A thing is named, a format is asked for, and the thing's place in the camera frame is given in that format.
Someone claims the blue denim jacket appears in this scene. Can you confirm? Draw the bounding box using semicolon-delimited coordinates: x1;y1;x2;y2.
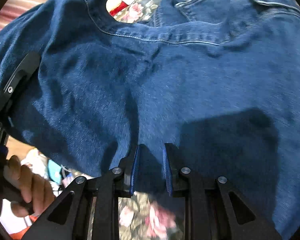
0;0;300;239

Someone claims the orange sleeve forearm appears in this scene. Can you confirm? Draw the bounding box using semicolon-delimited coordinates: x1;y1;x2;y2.
10;215;38;240

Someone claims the person's left hand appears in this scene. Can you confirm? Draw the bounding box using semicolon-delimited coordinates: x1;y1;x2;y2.
4;155;55;216

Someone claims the dark floral bedspread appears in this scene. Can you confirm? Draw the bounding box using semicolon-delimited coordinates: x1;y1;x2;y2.
75;0;278;240

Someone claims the red plush toy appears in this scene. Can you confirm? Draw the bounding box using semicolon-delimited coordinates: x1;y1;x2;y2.
109;1;128;16

